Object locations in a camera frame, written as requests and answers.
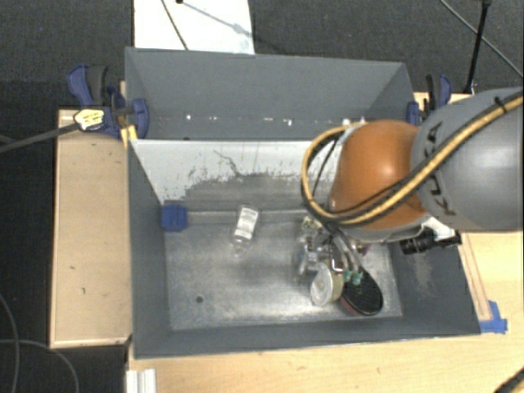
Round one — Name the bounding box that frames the black oval with red rim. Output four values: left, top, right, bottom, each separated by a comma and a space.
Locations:
340, 267, 385, 317

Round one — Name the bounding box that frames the black cylinder on white bracket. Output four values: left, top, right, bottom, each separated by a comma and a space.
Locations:
400, 218, 463, 256

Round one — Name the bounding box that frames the pale wood board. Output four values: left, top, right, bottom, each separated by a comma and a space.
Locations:
48, 108, 134, 350

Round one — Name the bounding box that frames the grey metal bin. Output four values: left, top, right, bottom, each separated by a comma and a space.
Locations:
124, 46, 482, 359

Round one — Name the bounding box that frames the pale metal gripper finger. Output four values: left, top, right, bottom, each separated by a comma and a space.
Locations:
292, 237, 317, 266
297, 260, 328, 279

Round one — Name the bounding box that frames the clear plastic bottle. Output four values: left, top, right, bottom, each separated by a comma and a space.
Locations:
229, 205, 260, 260

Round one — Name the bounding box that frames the white and tan round roll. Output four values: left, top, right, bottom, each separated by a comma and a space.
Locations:
309, 263, 346, 308

